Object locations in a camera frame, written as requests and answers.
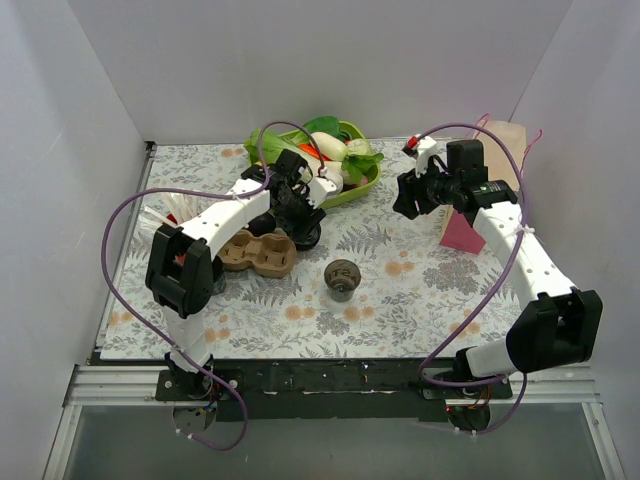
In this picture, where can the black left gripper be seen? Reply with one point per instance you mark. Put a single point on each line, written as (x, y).
(304, 215)

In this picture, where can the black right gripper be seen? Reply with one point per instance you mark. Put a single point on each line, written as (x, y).
(409, 193)

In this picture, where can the black coffee cup lid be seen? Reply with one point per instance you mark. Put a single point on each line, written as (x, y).
(308, 241)

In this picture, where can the dark paper coffee cup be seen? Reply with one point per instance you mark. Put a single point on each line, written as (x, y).
(342, 277)

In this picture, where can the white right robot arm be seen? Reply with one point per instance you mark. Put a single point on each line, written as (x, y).
(558, 322)

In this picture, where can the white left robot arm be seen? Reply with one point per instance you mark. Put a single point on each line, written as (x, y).
(184, 262)

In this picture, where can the purple eggplant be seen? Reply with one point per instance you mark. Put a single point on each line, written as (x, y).
(262, 224)

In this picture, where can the brown cardboard cup carrier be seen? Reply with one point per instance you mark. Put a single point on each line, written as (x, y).
(271, 255)

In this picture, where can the orange carrot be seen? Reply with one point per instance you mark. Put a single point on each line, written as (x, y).
(309, 149)

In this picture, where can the white radish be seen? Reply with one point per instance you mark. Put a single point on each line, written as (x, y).
(329, 147)

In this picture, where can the green napa cabbage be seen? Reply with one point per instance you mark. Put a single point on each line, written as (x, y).
(272, 146)

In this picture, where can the green vegetable basket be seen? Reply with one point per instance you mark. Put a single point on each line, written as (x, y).
(351, 170)

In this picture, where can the green leafy bok choy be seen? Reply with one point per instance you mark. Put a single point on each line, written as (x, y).
(324, 124)

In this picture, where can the red holder of straws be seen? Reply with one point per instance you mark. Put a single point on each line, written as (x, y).
(173, 210)

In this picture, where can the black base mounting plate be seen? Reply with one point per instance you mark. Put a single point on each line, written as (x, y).
(333, 388)

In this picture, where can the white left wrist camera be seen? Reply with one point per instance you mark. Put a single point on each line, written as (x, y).
(323, 192)

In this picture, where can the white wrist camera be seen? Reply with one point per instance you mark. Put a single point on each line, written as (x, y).
(323, 192)
(421, 149)

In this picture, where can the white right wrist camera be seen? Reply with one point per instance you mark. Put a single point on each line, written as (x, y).
(421, 149)

